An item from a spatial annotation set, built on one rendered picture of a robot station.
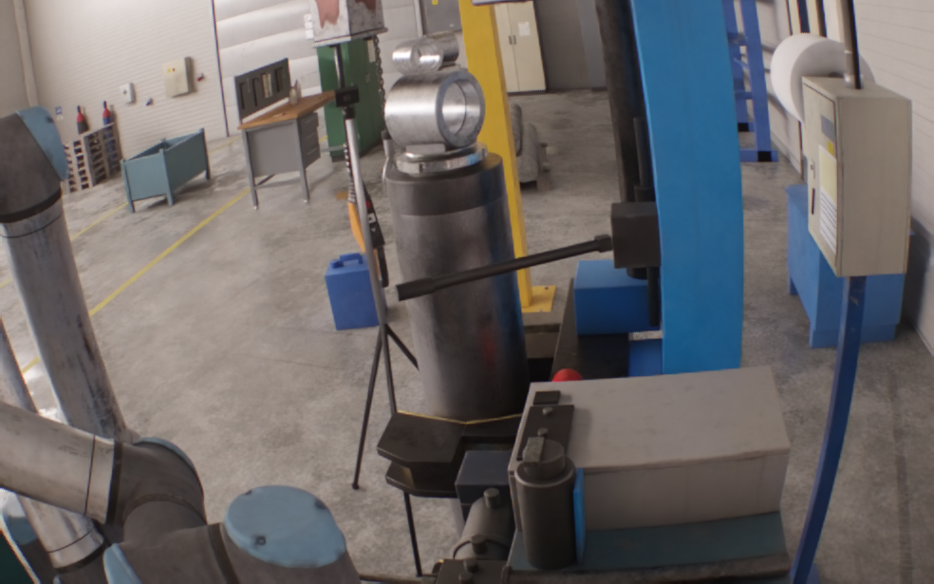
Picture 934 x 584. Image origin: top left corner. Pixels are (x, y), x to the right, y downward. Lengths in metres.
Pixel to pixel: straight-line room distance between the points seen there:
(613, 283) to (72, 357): 1.08
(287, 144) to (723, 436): 6.63
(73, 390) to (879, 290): 3.42
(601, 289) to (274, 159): 6.16
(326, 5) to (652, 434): 0.98
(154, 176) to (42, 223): 8.34
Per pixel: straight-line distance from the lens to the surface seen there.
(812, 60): 1.78
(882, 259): 1.61
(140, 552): 0.58
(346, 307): 4.34
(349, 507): 2.94
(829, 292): 3.57
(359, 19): 1.43
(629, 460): 1.01
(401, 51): 2.72
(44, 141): 0.93
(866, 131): 1.51
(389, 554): 2.68
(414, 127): 1.33
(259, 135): 7.51
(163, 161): 9.12
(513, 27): 11.49
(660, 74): 1.22
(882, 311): 3.74
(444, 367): 1.44
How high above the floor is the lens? 1.80
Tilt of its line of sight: 22 degrees down
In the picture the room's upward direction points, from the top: 8 degrees counter-clockwise
